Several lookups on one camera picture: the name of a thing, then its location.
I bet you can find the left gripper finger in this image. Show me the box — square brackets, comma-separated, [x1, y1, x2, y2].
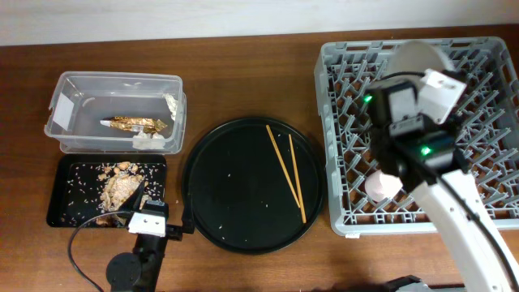
[118, 181, 146, 212]
[181, 192, 195, 234]

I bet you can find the wooden chopstick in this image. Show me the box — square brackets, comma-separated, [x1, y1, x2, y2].
[289, 134, 307, 225]
[265, 124, 301, 209]

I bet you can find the pink plastic cup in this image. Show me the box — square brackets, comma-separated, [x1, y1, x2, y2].
[364, 170, 403, 202]

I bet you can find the grey-green plate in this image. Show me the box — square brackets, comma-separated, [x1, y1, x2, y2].
[383, 41, 455, 79]

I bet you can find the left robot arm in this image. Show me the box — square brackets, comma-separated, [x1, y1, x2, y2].
[105, 182, 195, 291]

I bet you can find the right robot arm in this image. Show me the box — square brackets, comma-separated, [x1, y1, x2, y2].
[363, 76, 518, 291]

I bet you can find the grey dishwasher rack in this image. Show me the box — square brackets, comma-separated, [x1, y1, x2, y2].
[314, 36, 518, 238]

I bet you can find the pile of food scraps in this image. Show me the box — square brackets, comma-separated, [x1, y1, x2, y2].
[97, 161, 148, 214]

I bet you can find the black rectangular tray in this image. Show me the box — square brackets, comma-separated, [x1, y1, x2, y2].
[46, 154, 167, 227]

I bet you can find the crumpled white tissue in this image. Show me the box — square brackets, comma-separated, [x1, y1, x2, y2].
[132, 131, 165, 150]

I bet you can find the round black tray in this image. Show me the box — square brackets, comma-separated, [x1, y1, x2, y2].
[182, 117, 327, 255]

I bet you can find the gold foil wrapper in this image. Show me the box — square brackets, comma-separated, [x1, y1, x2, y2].
[100, 116, 167, 133]

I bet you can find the clear plastic bin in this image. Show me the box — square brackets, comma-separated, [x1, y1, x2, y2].
[44, 71, 187, 154]

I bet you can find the white label on bin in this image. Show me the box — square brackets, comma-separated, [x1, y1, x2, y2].
[53, 92, 75, 131]

